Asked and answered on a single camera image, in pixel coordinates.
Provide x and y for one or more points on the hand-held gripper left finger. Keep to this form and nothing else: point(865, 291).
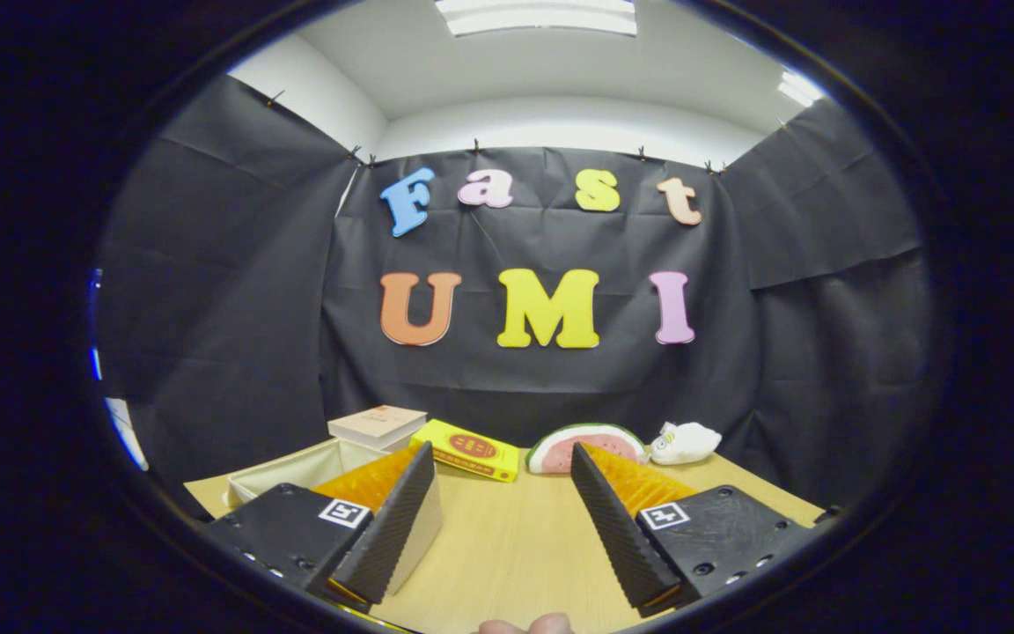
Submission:
point(388, 528)

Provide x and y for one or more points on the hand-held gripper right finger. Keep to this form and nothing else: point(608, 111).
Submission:
point(617, 528)

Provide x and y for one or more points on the beige fabric storage box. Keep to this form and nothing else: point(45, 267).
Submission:
point(296, 465)

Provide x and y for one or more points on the watermelon slice plush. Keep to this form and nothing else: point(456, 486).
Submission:
point(582, 445)

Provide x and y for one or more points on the beige book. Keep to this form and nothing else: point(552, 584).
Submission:
point(377, 423)

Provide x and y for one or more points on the white plush toy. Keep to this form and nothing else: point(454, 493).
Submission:
point(687, 442)

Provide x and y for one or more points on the yellow book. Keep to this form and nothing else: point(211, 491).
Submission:
point(467, 449)

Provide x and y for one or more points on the white device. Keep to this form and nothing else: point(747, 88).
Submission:
point(125, 431)

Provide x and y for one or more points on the blue monitor screen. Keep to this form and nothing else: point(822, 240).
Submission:
point(94, 317)

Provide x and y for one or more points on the small ceiling light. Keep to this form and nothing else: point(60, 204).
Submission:
point(799, 88)

